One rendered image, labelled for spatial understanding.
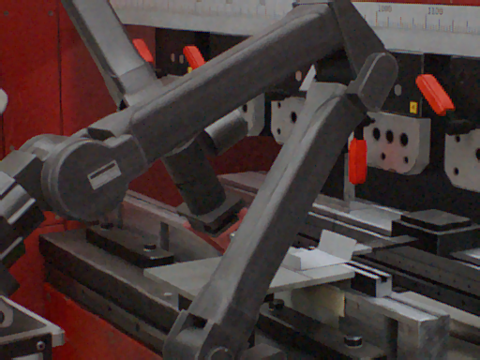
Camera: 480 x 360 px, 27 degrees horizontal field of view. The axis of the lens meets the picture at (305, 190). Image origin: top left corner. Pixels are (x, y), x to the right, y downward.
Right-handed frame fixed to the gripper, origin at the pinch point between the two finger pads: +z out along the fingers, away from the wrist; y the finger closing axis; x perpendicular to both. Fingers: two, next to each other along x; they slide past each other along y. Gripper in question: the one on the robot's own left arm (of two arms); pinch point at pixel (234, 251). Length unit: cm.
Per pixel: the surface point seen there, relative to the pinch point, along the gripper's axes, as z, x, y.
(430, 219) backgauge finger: 19.2, -33.7, -0.2
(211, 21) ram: -21.1, -27.9, 30.2
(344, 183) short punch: 0.2, -19.3, -4.2
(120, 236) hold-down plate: 17, -3, 63
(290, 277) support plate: 5.8, -3.3, -6.1
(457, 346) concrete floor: 190, -122, 153
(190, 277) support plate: -0.3, 7.3, 1.7
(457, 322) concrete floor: 200, -140, 174
